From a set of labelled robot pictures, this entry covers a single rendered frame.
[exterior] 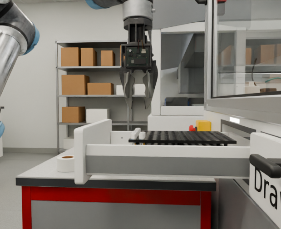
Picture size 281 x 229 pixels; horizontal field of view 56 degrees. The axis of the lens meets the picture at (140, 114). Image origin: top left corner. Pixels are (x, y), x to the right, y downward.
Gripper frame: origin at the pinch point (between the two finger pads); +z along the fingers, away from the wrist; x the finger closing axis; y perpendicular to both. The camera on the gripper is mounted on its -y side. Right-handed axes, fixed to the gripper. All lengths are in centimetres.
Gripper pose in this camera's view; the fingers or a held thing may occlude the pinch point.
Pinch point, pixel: (138, 103)
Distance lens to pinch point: 68.4
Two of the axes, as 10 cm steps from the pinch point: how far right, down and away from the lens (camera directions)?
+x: 10.0, 0.0, -0.8
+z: 0.0, 10.0, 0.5
